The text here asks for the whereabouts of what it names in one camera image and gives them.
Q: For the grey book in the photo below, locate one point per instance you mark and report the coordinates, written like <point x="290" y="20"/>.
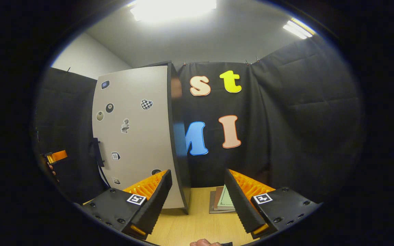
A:
<point x="211" y="205"/>

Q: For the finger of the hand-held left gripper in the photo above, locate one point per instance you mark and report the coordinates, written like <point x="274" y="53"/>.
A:
<point x="57" y="156"/>

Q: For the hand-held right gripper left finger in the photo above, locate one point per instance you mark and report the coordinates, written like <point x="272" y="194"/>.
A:
<point x="157" y="201"/>

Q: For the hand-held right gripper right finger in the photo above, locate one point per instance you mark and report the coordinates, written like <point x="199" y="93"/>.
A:
<point x="239" y="205"/>

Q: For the dark grey cabinet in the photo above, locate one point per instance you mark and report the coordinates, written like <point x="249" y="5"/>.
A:
<point x="179" y="164"/>

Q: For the large ceiling light panel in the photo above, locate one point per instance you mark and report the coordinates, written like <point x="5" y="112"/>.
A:
<point x="173" y="8"/>

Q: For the light grey cabinet door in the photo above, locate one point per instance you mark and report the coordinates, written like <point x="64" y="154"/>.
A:
<point x="142" y="136"/>

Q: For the black backdrop cloth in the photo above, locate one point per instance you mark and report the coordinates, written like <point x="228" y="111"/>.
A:
<point x="303" y="119"/>

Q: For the narrow ceiling light panel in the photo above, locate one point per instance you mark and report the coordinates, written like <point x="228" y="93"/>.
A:
<point x="299" y="29"/>

